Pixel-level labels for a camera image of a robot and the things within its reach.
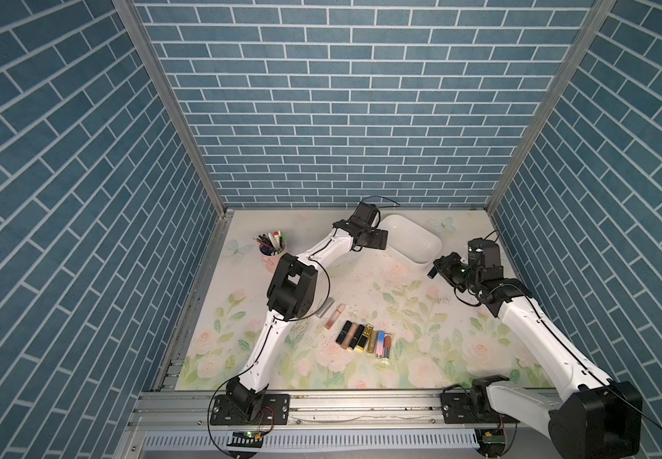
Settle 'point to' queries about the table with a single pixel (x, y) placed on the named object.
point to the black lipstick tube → (343, 332)
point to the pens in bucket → (275, 242)
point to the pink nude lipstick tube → (335, 316)
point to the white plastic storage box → (411, 240)
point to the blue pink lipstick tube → (380, 343)
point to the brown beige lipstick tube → (344, 344)
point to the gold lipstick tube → (371, 338)
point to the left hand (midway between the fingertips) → (384, 240)
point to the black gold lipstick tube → (363, 340)
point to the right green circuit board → (492, 443)
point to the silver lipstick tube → (319, 314)
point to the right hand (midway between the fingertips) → (437, 262)
